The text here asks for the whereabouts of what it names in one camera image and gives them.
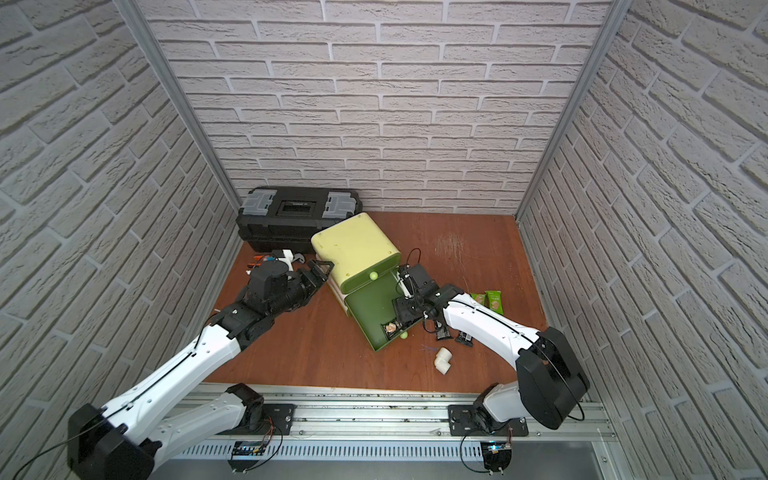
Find black cookie packet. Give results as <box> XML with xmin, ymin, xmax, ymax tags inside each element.
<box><xmin>384</xmin><ymin>322</ymin><xmax>399</xmax><ymax>339</ymax></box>
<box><xmin>455</xmin><ymin>332</ymin><xmax>473</xmax><ymax>348</ymax></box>
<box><xmin>435</xmin><ymin>325</ymin><xmax>452</xmax><ymax>341</ymax></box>

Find yellow-green drawer cabinet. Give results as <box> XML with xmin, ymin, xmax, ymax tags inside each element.
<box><xmin>311</xmin><ymin>212</ymin><xmax>401</xmax><ymax>316</ymax></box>

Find green drawer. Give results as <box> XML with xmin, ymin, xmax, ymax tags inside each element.
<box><xmin>344</xmin><ymin>269</ymin><xmax>407</xmax><ymax>351</ymax></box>

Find green cookie packet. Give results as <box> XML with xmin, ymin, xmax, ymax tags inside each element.
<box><xmin>470</xmin><ymin>293</ymin><xmax>488</xmax><ymax>306</ymax></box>
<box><xmin>485</xmin><ymin>291</ymin><xmax>504</xmax><ymax>315</ymax></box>

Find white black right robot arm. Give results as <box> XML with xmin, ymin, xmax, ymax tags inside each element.
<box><xmin>383</xmin><ymin>285</ymin><xmax>590</xmax><ymax>433</ymax></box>

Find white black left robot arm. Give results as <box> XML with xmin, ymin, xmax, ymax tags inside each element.
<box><xmin>67</xmin><ymin>260</ymin><xmax>334</xmax><ymax>479</ymax></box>

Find white plastic pipe elbow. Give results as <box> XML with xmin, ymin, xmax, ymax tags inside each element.
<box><xmin>434</xmin><ymin>347</ymin><xmax>453</xmax><ymax>375</ymax></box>

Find black plastic toolbox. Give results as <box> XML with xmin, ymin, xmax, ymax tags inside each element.
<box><xmin>236</xmin><ymin>186</ymin><xmax>363</xmax><ymax>254</ymax></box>

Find left controller board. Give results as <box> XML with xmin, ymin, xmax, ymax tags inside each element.
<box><xmin>228</xmin><ymin>441</ymin><xmax>268</xmax><ymax>473</ymax></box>

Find controller board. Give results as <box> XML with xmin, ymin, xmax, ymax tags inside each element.
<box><xmin>228</xmin><ymin>441</ymin><xmax>268</xmax><ymax>473</ymax></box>
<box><xmin>480</xmin><ymin>442</ymin><xmax>513</xmax><ymax>474</ymax></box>

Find right controller board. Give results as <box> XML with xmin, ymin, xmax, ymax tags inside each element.
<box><xmin>480</xmin><ymin>442</ymin><xmax>513</xmax><ymax>474</ymax></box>

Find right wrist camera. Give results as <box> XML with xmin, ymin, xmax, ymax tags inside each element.
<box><xmin>397</xmin><ymin>264</ymin><xmax>436</xmax><ymax>298</ymax></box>

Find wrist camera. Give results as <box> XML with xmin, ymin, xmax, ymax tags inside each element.
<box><xmin>273</xmin><ymin>249</ymin><xmax>294</xmax><ymax>271</ymax></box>
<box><xmin>397</xmin><ymin>264</ymin><xmax>436</xmax><ymax>298</ymax></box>

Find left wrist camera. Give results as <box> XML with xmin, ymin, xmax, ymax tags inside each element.
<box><xmin>273</xmin><ymin>249</ymin><xmax>294</xmax><ymax>271</ymax></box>

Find orange-handled pliers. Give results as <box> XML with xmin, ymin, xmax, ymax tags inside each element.
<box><xmin>247</xmin><ymin>253</ymin><xmax>306</xmax><ymax>270</ymax></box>

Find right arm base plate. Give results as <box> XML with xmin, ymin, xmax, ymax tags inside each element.
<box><xmin>447</xmin><ymin>405</ymin><xmax>529</xmax><ymax>438</ymax></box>

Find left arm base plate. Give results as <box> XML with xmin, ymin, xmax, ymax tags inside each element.
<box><xmin>235</xmin><ymin>403</ymin><xmax>297</xmax><ymax>436</ymax></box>

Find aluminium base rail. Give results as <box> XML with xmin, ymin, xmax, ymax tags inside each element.
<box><xmin>169</xmin><ymin>385</ymin><xmax>621</xmax><ymax>471</ymax></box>

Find aluminium corner post left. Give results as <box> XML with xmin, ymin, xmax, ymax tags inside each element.
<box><xmin>115</xmin><ymin>0</ymin><xmax>241</xmax><ymax>211</ymax></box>

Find aluminium corner post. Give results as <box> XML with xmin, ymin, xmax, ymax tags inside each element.
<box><xmin>514</xmin><ymin>0</ymin><xmax>633</xmax><ymax>222</ymax></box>
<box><xmin>115</xmin><ymin>0</ymin><xmax>241</xmax><ymax>211</ymax></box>

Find aluminium corner post right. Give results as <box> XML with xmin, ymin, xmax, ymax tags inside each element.
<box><xmin>514</xmin><ymin>0</ymin><xmax>633</xmax><ymax>222</ymax></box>

